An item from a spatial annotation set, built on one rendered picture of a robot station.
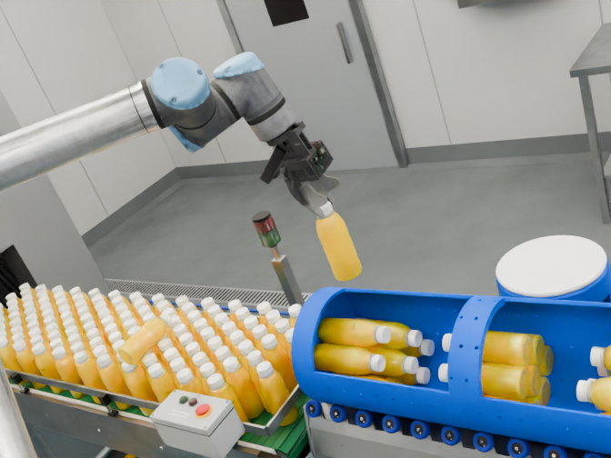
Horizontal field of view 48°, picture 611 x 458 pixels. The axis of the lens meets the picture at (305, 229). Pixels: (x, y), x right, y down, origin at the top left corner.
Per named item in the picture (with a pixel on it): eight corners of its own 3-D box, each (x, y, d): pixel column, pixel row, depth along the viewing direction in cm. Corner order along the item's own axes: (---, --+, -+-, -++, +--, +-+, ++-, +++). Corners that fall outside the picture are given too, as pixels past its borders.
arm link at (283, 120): (240, 130, 138) (264, 104, 144) (254, 149, 140) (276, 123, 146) (272, 119, 132) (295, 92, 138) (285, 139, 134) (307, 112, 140)
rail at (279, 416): (272, 435, 171) (267, 426, 170) (269, 434, 172) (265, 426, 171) (347, 333, 198) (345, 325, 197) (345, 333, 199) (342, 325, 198)
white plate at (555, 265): (475, 268, 190) (475, 272, 190) (543, 308, 165) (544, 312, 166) (554, 224, 196) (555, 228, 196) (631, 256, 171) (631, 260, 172)
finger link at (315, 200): (333, 221, 143) (314, 183, 140) (312, 224, 147) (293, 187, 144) (340, 214, 145) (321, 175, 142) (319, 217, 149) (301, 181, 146)
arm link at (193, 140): (152, 106, 127) (205, 66, 128) (166, 128, 138) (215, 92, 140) (182, 144, 125) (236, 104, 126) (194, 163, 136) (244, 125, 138)
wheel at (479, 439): (484, 426, 145) (487, 425, 146) (467, 437, 147) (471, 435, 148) (495, 446, 143) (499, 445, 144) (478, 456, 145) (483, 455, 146)
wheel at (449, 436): (451, 421, 149) (455, 420, 151) (435, 431, 151) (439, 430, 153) (462, 440, 147) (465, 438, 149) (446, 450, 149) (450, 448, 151)
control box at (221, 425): (222, 461, 162) (205, 429, 157) (165, 445, 174) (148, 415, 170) (246, 430, 168) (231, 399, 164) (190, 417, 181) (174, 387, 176)
